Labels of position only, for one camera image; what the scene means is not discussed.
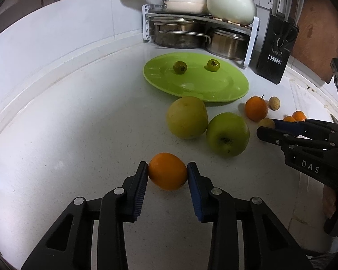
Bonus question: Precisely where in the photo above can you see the small green fruit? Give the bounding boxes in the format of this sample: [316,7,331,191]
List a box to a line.
[173,61,188,75]
[205,59,220,72]

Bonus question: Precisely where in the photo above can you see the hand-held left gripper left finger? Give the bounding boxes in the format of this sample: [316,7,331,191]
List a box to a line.
[21,162,149,270]

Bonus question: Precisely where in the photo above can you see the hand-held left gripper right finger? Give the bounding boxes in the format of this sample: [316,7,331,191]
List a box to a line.
[187,162,313,270]

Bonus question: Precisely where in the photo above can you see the black scissors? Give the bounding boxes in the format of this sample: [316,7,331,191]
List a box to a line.
[272,24,295,55]

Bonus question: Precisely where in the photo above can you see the black knife block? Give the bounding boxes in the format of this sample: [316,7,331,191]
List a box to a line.
[256,8,299,85]

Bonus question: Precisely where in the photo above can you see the yellow pear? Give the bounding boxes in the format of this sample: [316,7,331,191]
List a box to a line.
[166,96,209,140]

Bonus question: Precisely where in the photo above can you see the person's right hand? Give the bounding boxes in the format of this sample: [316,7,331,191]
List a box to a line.
[323,187,338,219]

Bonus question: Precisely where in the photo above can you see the white ceramic pot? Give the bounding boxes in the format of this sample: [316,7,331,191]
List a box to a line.
[206,0,264,26]

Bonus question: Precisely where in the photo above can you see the green plate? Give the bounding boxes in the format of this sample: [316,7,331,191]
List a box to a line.
[143,52,249,102]

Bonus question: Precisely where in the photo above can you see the small yellowish fruit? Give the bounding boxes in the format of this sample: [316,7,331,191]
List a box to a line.
[258,118,276,130]

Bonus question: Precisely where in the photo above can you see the cream saucepan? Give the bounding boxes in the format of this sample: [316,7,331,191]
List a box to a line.
[121,0,209,14]

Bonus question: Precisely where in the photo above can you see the orange with stem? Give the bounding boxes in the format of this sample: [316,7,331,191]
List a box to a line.
[244,95,269,121]

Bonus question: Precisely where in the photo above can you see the beaded wooden trivet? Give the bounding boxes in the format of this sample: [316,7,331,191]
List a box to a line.
[208,15,248,27]

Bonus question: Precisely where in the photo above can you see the green apple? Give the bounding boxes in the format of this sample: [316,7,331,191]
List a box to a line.
[206,112,250,157]

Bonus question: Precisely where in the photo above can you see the wooden cutting board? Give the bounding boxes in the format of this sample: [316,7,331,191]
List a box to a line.
[291,0,338,83]

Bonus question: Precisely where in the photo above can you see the large round orange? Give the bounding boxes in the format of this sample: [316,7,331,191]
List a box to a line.
[148,153,188,191]

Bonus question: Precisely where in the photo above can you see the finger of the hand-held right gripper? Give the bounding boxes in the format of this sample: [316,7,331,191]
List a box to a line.
[256,126,336,152]
[272,118,338,135]

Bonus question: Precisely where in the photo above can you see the tan round fruit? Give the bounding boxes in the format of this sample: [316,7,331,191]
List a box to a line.
[268,96,281,111]

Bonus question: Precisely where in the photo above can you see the steel pot with lid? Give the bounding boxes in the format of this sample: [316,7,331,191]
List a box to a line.
[206,27,250,61]

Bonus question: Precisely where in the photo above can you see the white pot rack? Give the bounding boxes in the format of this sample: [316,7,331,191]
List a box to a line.
[142,4,260,69]

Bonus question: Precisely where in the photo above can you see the wide steel pot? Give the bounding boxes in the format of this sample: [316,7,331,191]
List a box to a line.
[151,17,212,49]

